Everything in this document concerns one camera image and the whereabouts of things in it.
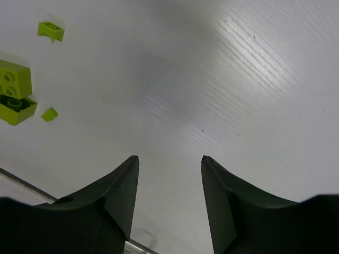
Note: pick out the tiny lime lego stud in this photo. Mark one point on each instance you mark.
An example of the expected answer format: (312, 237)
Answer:
(49, 115)

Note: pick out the lime 2x2 lego brick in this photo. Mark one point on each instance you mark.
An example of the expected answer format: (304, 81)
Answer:
(15, 80)

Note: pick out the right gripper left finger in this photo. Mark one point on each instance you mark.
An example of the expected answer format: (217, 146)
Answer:
(94, 219)

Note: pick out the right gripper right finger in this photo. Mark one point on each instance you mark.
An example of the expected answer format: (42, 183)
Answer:
(245, 219)

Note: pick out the lime lego with stud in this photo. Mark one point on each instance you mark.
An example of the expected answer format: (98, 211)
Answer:
(15, 111)

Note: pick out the small lime lego piece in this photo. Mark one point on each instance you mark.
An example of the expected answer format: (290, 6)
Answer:
(48, 29)

